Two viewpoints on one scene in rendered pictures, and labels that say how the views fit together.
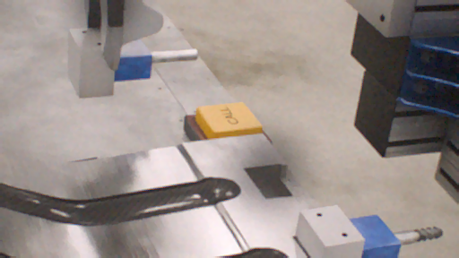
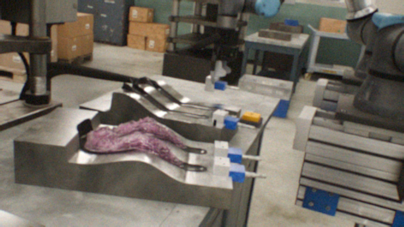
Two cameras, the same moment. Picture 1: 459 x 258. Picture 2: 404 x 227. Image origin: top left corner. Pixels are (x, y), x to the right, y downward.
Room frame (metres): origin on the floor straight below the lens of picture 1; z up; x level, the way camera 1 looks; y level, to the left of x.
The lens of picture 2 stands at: (-0.27, -0.82, 1.27)
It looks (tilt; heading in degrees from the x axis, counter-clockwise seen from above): 18 degrees down; 43
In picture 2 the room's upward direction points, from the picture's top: 7 degrees clockwise
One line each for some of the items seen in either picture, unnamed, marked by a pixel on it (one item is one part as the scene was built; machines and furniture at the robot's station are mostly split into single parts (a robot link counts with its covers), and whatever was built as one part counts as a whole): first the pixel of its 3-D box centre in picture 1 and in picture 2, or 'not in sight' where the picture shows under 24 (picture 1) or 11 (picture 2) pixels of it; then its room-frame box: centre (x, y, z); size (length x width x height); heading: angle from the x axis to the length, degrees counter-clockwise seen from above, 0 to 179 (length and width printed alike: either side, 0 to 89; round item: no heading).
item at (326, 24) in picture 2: not in sight; (331, 27); (6.24, 2.32, 0.94); 0.41 x 0.33 x 0.29; 124
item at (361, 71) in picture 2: not in sight; (378, 65); (1.18, -0.33, 1.09); 0.15 x 0.15 x 0.10
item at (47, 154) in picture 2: not in sight; (134, 152); (0.29, -0.09, 0.86); 0.50 x 0.26 x 0.11; 133
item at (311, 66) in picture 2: not in sight; (335, 56); (6.30, 2.16, 0.47); 1.10 x 0.52 x 0.94; 124
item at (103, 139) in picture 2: not in sight; (137, 136); (0.30, -0.09, 0.90); 0.26 x 0.18 x 0.08; 133
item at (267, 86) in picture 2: not in sight; (265, 86); (3.52, 1.67, 0.28); 0.61 x 0.41 x 0.15; 117
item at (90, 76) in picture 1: (135, 58); (223, 86); (0.85, 0.10, 0.93); 0.13 x 0.05 x 0.05; 115
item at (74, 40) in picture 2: not in sight; (45, 35); (2.36, 4.99, 0.37); 1.20 x 0.82 x 0.74; 125
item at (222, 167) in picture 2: not in sight; (240, 173); (0.44, -0.33, 0.86); 0.13 x 0.05 x 0.05; 133
